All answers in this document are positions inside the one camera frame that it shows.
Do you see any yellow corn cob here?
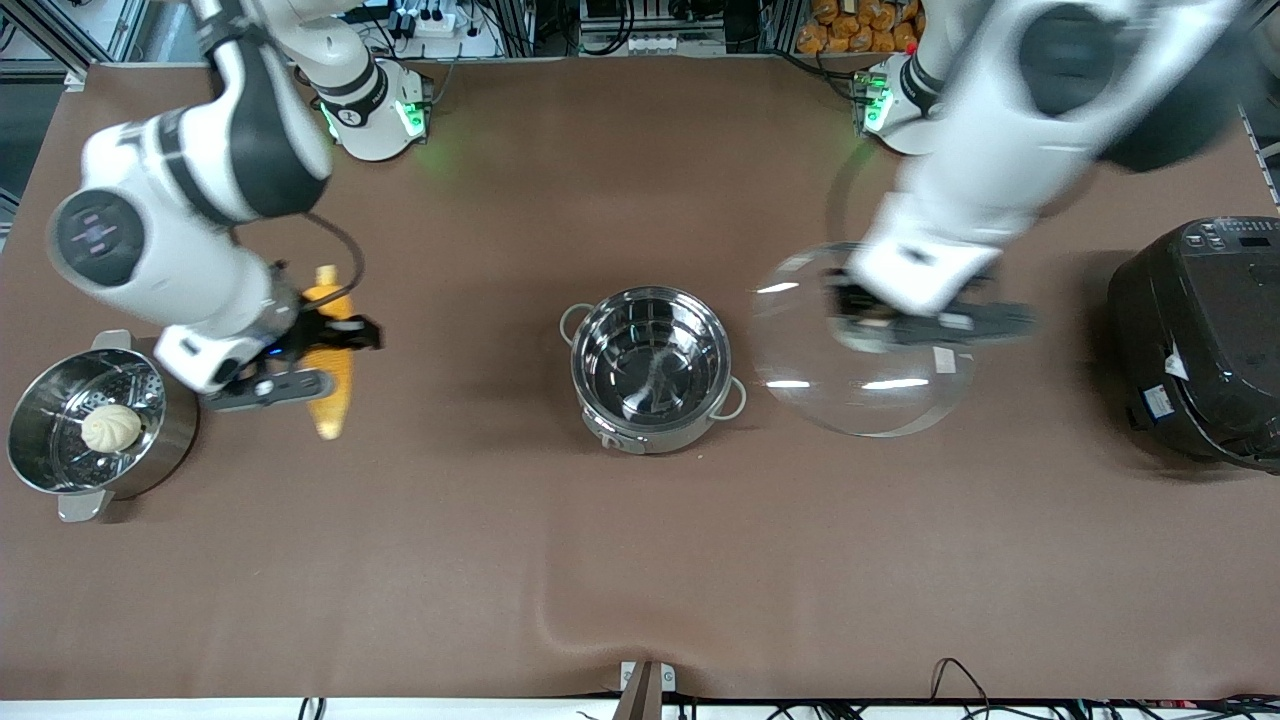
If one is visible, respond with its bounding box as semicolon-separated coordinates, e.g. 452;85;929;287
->
300;265;357;442

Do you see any glass pot lid with knob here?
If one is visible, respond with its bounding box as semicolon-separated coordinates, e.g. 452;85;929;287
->
750;243;977;438

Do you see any stainless steel steamer basket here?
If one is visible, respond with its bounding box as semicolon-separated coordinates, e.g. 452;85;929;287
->
7;330;200;523

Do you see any white steamed bun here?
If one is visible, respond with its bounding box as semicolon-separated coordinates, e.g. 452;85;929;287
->
80;404;143;454

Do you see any brown table mat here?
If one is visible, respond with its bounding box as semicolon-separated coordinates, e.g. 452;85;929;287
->
0;55;1280;701

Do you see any black rice cooker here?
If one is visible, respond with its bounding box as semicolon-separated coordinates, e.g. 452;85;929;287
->
1107;215;1280;473

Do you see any white power strip with plugs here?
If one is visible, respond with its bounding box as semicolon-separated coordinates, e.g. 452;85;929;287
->
385;3;483;41

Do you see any black equipment box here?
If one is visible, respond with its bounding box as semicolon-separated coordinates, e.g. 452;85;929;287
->
580;0;726;41

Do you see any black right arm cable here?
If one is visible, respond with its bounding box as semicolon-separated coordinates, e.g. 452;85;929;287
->
303;212;367;306

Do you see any electric cooking pot with handles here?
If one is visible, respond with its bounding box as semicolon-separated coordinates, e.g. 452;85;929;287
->
559;285;748;456

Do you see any aluminium frame profile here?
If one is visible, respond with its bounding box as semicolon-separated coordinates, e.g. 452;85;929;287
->
0;0;151;86

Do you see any black looped cable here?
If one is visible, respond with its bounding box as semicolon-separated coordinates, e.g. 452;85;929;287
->
932;657;991;720

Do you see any black cable bundle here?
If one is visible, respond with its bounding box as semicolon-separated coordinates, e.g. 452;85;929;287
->
690;695;1280;720

